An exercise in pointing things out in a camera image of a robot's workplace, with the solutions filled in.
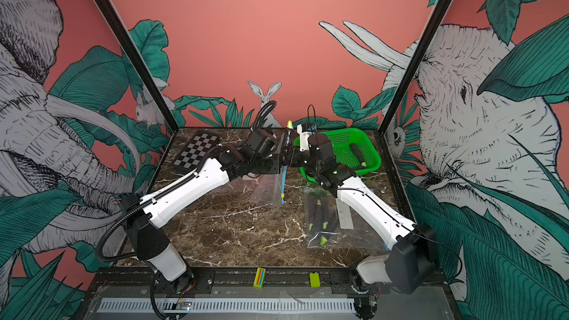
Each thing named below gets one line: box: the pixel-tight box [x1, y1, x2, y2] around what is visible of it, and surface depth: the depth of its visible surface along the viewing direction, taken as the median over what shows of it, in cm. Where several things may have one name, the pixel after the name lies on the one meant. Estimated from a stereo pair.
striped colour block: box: [252, 266, 266, 289], surface depth 74 cm
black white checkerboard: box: [172, 131, 221, 172], surface depth 109 cm
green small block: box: [308, 271, 321, 289], surface depth 76 cm
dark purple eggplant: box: [306, 191, 338, 247], surface depth 89 cm
